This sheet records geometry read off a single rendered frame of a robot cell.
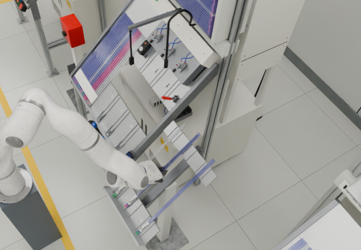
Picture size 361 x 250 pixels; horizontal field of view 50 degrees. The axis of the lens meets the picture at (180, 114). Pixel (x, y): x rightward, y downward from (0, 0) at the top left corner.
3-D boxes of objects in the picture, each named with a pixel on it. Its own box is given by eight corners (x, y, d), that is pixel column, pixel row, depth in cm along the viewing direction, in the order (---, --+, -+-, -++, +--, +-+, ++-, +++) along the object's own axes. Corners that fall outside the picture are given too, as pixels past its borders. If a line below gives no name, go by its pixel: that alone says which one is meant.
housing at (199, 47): (216, 72, 184) (201, 64, 172) (164, 11, 206) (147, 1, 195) (227, 59, 181) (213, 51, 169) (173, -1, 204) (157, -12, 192)
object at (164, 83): (175, 113, 192) (169, 112, 188) (115, 32, 222) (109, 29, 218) (220, 65, 181) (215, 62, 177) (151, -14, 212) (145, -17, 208)
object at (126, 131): (127, 162, 201) (122, 161, 199) (76, 77, 232) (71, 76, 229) (149, 137, 195) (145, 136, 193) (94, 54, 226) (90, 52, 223)
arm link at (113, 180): (144, 167, 159) (128, 162, 164) (121, 169, 148) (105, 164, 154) (142, 187, 159) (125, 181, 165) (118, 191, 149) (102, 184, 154)
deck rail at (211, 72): (130, 166, 203) (122, 166, 198) (128, 163, 204) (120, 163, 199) (223, 68, 181) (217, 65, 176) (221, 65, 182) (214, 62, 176)
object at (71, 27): (78, 112, 302) (60, 38, 239) (66, 91, 313) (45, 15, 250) (106, 100, 311) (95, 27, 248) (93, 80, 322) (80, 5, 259)
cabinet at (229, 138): (168, 194, 268) (173, 149, 217) (122, 122, 300) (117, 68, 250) (242, 154, 291) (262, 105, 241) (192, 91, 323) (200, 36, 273)
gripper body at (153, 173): (149, 177, 160) (165, 175, 169) (136, 158, 165) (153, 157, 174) (139, 188, 163) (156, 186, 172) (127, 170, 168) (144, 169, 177)
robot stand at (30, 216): (35, 252, 239) (1, 209, 182) (24, 229, 247) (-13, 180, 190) (62, 236, 246) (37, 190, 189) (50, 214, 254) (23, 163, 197)
